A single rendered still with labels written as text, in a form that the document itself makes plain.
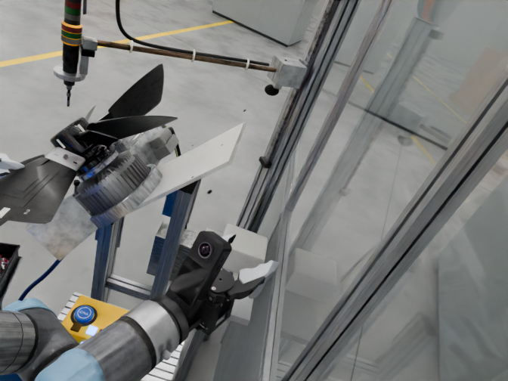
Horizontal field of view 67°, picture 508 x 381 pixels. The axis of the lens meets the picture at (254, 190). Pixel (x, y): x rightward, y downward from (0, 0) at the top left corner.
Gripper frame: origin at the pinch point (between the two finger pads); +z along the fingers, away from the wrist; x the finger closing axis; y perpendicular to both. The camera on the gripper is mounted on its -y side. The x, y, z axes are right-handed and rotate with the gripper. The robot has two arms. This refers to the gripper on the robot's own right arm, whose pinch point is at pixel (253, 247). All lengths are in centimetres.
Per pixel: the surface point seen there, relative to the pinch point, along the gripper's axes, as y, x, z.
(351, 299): 0.7, 17.4, 3.1
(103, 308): 34.8, -29.9, -7.4
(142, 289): 81, -60, 33
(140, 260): 131, -114, 80
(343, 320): 4.9, 17.7, 2.7
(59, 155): 17, -70, 7
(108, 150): 16, -65, 19
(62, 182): 19, -60, 2
